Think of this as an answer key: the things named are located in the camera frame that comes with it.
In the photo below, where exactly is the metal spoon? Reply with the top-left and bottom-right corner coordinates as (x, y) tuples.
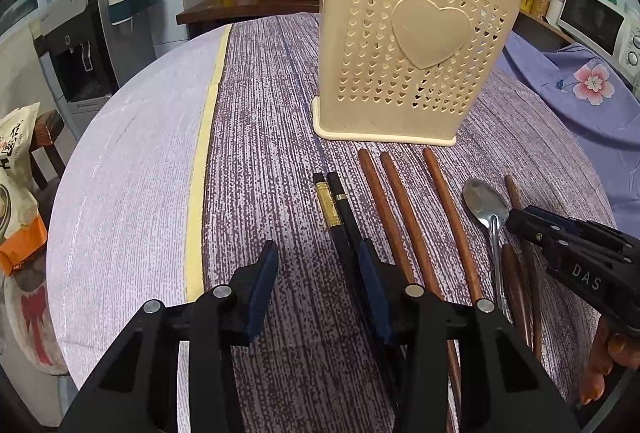
(462, 178), (509, 312)

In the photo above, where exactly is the dark wooden spoon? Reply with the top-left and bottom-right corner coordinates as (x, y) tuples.
(501, 243), (534, 346)

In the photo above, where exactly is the black chopstick gold band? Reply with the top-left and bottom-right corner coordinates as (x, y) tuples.
(312, 173), (398, 401)

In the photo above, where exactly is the right hand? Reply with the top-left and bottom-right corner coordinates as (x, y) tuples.
(579, 315), (640, 405)

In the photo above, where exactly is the purple floral cloth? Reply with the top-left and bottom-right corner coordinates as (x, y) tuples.
(497, 32), (639, 236)

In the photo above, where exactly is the purple striped tablecloth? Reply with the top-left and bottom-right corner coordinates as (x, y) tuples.
(47, 14), (615, 432)

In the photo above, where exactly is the white microwave oven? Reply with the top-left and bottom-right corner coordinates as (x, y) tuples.
(556, 0), (639, 84)

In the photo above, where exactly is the white sack red print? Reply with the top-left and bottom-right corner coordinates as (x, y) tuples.
(3, 254), (68, 377)

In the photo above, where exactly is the food package bag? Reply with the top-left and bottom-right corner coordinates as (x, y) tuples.
(1, 102), (48, 276)

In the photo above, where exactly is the beige plastic utensil holder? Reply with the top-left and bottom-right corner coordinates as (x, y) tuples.
(311, 0), (523, 146)

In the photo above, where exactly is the wooden stool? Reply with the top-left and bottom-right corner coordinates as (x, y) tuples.
(29, 110), (65, 191)

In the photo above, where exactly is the dark wooden side table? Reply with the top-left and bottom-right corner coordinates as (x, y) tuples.
(176, 0), (320, 40)

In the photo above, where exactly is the water dispenser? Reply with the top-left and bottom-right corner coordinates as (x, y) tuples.
(35, 0), (158, 139)

